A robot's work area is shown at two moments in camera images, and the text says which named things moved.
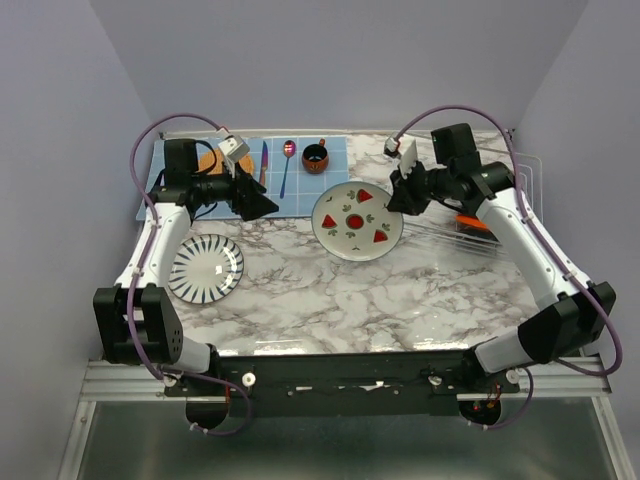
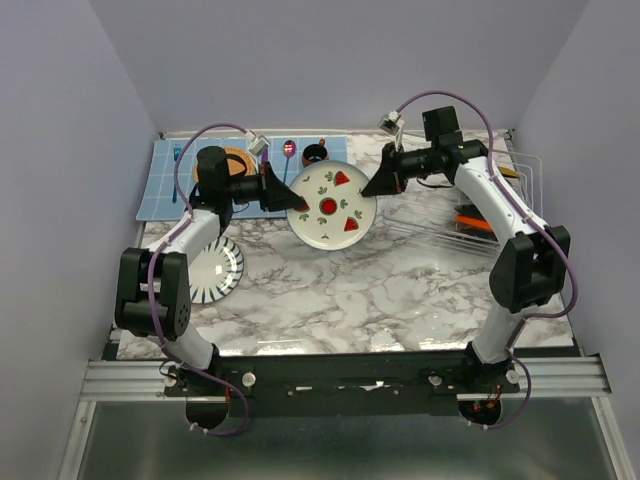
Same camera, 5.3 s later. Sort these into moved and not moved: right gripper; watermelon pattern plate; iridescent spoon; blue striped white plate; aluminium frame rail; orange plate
Moved: right gripper; watermelon pattern plate
Not moved: blue striped white plate; iridescent spoon; aluminium frame rail; orange plate
